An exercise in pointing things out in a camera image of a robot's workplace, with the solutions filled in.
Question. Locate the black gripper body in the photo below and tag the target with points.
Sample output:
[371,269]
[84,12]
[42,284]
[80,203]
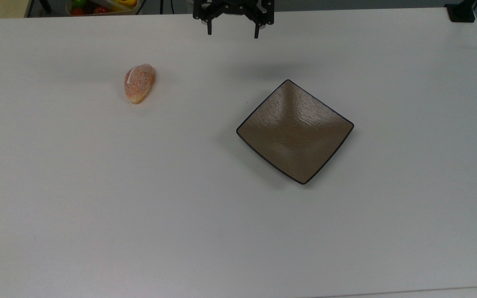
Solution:
[233,6]

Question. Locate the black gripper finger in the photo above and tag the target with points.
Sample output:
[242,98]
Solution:
[263,14]
[203,12]

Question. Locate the sugar-coated orange bread roll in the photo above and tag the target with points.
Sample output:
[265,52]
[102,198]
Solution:
[139,83]

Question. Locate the square brown ceramic plate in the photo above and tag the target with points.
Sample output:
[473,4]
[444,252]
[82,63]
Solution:
[295,131]

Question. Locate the beige fruit bin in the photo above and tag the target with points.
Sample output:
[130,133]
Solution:
[133,10]

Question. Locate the yellow toy fruit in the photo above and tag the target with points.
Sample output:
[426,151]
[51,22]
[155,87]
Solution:
[123,3]

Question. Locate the red toy fruit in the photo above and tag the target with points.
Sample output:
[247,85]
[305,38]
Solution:
[100,10]
[77,11]

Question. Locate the green toy fruit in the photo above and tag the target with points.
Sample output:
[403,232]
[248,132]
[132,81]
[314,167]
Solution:
[79,3]

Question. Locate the black table clamp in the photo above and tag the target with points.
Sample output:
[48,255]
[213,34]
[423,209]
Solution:
[461,12]

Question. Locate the white side table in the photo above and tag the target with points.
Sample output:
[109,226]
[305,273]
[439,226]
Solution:
[429,293]

